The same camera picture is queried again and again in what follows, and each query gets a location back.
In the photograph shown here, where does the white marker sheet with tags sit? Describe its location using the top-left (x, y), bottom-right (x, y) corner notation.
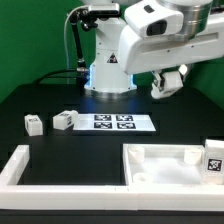
top-left (73, 114), bottom-right (155, 132)

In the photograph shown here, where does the black camera on stand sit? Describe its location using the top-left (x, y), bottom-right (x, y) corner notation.
top-left (67, 3), bottom-right (121, 73)

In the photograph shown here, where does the white square table top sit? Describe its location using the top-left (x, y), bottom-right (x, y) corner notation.
top-left (123, 144), bottom-right (209, 186)

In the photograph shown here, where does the white U-shaped fence frame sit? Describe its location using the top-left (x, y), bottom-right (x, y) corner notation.
top-left (0, 145), bottom-right (224, 211)

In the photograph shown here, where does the black cable bundle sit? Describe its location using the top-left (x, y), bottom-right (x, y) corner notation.
top-left (31, 69), bottom-right (90, 85)

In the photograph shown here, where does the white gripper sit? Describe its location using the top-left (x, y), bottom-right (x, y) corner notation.
top-left (118, 0), bottom-right (224, 91)

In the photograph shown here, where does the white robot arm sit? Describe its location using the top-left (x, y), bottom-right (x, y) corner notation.
top-left (81, 0), bottom-right (224, 99)

